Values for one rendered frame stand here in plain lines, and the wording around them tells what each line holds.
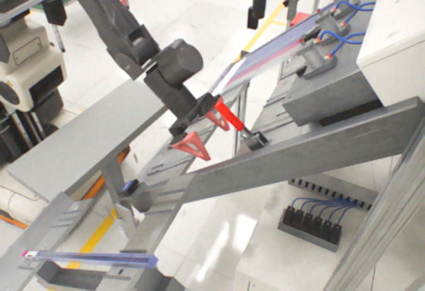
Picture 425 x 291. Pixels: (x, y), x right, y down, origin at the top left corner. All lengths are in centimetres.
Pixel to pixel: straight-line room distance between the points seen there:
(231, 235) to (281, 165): 114
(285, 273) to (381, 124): 56
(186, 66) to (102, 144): 69
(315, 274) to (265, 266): 12
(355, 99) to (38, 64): 110
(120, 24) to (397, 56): 45
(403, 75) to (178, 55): 35
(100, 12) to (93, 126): 72
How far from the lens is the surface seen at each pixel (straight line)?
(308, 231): 95
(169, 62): 63
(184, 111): 67
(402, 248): 106
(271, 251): 95
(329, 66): 52
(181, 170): 79
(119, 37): 65
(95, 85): 258
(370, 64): 43
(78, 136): 130
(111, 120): 133
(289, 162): 53
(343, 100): 49
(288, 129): 59
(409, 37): 42
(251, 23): 74
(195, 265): 160
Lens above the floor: 146
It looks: 44 degrees down
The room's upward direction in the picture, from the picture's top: straight up
